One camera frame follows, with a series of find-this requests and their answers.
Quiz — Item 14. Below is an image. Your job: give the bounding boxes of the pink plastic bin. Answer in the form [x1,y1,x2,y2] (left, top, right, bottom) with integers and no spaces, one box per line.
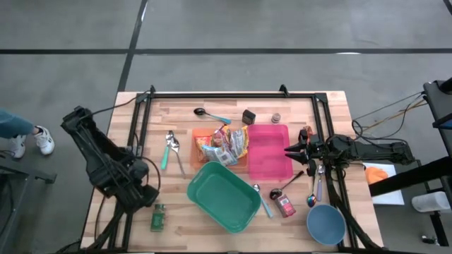
[246,123,294,181]

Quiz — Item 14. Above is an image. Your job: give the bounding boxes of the black cube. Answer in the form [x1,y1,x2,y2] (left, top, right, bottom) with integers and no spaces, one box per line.
[242,109,256,126]

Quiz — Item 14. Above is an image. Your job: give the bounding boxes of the orange ramen packet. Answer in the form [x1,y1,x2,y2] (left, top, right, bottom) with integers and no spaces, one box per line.
[194,135,213,163]

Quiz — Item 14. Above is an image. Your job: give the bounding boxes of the teal plastic bin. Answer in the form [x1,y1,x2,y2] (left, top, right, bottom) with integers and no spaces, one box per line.
[186,161,262,234]

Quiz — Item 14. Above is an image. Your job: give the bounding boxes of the blue ramen packet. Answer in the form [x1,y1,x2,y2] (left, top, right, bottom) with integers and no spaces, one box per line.
[201,144,238,167]

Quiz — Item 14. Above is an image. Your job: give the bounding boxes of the white roll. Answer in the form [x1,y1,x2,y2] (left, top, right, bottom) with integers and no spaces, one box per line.
[411,191,451,213]

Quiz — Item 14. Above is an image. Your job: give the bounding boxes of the red ramen packet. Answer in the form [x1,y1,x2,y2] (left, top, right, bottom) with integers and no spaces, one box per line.
[210,125,230,148]

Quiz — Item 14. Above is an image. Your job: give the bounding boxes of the person's leg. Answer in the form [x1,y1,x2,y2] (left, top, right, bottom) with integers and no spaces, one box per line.
[0,109,37,139]

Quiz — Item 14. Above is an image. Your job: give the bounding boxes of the spoon with pale blue handle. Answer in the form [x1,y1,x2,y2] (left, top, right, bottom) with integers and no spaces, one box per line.
[252,183,275,219]

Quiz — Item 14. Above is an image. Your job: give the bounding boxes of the person's shoe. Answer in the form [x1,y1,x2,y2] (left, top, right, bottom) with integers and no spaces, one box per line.
[34,126,56,157]
[8,135,28,159]

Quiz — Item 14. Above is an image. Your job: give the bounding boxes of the yellow ramen packet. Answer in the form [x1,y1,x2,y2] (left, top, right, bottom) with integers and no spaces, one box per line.
[229,126,250,159]

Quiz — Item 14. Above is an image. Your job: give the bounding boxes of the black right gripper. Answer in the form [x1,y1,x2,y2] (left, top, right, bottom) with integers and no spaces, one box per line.
[284,129,328,176]

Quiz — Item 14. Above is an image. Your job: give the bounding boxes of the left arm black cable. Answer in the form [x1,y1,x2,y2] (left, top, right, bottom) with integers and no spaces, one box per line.
[81,92,151,121]

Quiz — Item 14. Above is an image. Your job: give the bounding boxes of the black spoon with blue handle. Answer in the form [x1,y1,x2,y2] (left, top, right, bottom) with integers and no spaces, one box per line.
[193,107,232,125]

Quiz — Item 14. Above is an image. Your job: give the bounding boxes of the iridescent rainbow spoon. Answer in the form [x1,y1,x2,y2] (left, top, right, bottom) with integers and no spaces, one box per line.
[306,174,318,208]

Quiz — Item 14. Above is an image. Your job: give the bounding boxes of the blue bowl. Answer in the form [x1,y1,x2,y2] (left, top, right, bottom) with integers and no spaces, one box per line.
[306,203,347,246]

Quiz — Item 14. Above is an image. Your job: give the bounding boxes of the red spice jar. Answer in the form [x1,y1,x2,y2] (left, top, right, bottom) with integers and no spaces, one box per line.
[274,193,297,219]

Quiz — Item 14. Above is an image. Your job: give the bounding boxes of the white paper sheet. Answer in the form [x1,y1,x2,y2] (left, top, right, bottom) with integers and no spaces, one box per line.
[363,162,405,206]

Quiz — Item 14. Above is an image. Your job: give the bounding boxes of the black aluminium rig frame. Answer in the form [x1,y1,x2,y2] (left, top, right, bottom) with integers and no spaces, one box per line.
[83,83,384,253]

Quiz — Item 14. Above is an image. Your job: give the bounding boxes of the dark grey cart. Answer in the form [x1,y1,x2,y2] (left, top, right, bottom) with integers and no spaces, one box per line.
[0,151,57,244]

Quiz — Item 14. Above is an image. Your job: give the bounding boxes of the spoon with green handle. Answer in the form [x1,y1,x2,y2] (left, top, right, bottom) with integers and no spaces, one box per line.
[160,130,174,171]

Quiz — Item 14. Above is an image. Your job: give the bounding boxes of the plain silver spoon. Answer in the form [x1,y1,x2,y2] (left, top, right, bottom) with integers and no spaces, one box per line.
[170,136,187,180]

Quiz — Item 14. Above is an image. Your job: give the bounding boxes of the all-black spoon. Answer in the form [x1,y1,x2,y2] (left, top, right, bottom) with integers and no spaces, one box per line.
[269,170,305,200]

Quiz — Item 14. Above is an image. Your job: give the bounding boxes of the green spice jar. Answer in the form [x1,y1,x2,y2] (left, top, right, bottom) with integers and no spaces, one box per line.
[150,203,167,233]

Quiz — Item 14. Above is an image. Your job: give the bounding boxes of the orange plastic bin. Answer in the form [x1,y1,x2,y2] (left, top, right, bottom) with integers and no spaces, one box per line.
[189,127,249,169]

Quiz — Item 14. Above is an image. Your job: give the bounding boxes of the black side stand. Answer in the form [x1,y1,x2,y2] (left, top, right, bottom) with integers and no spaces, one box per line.
[369,77,452,248]

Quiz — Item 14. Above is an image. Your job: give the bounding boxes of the black cable bundle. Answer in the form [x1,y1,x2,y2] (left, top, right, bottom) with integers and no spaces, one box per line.
[351,90,427,142]

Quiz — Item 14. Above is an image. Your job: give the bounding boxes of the orange cloth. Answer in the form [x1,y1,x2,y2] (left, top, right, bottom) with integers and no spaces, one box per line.
[365,166,389,186]

